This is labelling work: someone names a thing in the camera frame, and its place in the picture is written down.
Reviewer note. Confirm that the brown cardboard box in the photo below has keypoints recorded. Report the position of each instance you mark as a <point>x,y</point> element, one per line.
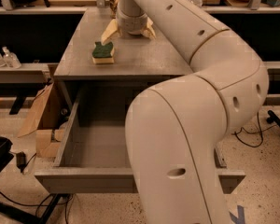
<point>45,118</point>

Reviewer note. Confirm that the black power adapter left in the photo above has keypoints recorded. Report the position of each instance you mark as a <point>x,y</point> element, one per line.
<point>21,160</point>

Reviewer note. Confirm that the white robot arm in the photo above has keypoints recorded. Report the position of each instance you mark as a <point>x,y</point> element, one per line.
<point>218,57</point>

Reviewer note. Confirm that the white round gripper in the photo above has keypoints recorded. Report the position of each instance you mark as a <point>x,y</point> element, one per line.
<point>132,24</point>

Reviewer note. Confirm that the open grey top drawer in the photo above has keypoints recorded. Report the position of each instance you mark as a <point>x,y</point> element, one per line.
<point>90,153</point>

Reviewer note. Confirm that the green and yellow sponge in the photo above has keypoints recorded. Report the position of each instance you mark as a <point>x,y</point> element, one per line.
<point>103,54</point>

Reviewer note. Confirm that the grey wooden cabinet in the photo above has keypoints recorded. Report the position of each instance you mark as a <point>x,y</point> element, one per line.
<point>135,56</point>

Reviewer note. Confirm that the clear sanitizer bottle right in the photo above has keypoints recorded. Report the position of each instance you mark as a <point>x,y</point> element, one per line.
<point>11,58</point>

